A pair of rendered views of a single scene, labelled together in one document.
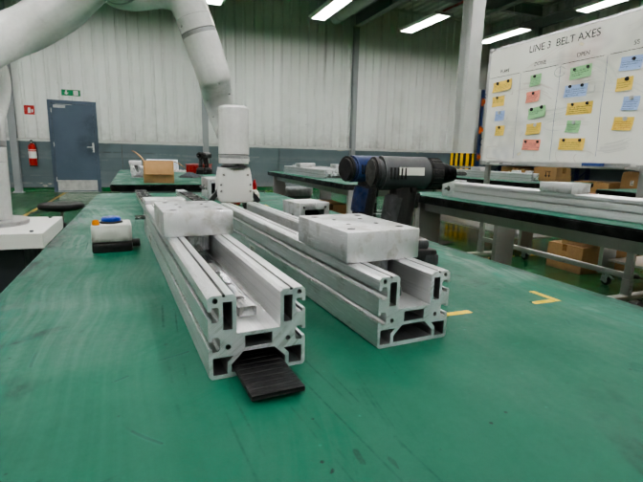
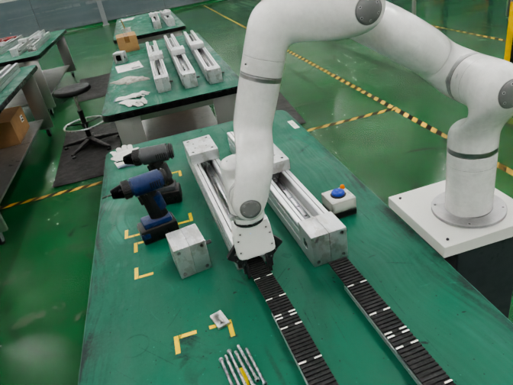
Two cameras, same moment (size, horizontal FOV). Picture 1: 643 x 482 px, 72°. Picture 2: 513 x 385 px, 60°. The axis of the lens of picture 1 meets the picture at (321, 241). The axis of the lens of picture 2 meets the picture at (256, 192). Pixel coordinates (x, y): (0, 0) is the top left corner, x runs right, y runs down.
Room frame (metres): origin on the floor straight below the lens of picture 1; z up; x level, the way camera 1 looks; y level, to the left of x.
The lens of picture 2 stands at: (2.16, 0.48, 1.55)
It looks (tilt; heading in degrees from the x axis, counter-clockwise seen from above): 29 degrees down; 193
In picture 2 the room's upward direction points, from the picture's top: 10 degrees counter-clockwise
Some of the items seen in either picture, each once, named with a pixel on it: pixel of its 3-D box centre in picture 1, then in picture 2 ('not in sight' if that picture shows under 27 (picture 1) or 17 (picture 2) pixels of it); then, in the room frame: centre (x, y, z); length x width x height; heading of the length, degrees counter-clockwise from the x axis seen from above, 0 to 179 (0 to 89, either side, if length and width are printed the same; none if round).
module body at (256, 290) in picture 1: (192, 251); (269, 175); (0.78, 0.23, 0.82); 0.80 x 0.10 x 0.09; 25
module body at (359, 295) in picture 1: (291, 244); (218, 190); (0.86, 0.06, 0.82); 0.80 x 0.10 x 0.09; 25
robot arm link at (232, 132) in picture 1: (232, 130); (241, 184); (1.27, 0.25, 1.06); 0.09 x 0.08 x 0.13; 19
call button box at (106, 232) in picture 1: (116, 234); (336, 203); (0.98, 0.46, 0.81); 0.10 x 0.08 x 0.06; 115
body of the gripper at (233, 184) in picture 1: (233, 182); (251, 233); (1.26, 0.25, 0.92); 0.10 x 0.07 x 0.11; 115
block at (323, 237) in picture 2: (160, 216); (327, 237); (1.18, 0.43, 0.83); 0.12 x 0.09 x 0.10; 115
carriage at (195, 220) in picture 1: (191, 224); (267, 163); (0.78, 0.23, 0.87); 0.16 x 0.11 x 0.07; 25
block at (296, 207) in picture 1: (301, 218); (192, 249); (1.20, 0.06, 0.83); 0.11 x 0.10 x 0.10; 121
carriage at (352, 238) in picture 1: (353, 244); (201, 152); (0.64, -0.05, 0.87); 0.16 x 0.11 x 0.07; 25
